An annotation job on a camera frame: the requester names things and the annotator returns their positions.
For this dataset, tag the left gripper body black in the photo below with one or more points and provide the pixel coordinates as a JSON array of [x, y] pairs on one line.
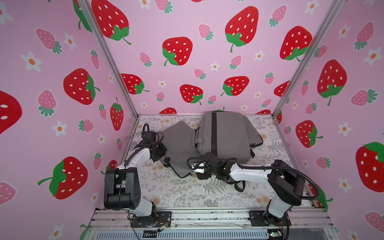
[[159, 151]]

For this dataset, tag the aluminium frame rail front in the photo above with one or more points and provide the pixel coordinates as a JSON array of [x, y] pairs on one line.
[[213, 224]]

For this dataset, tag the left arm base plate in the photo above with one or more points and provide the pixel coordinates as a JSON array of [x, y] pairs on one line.
[[157, 220]]

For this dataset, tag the grey zippered laptop sleeve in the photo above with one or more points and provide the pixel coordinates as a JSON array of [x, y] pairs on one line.
[[182, 143]]

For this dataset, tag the left rear aluminium post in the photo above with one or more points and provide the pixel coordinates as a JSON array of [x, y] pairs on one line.
[[90, 17]]

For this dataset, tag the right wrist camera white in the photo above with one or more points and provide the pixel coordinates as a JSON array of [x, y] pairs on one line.
[[199, 169]]

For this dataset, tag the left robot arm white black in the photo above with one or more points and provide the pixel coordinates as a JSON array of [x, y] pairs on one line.
[[122, 184]]

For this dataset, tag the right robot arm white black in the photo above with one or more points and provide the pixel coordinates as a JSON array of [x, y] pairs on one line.
[[290, 185]]

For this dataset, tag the aluminium post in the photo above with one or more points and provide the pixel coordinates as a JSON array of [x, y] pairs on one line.
[[322, 31], [90, 17]]

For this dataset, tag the right rear aluminium post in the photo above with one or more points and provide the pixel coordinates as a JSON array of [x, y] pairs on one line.
[[322, 31]]

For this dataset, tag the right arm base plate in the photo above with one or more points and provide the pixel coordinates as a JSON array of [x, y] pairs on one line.
[[264, 219]]

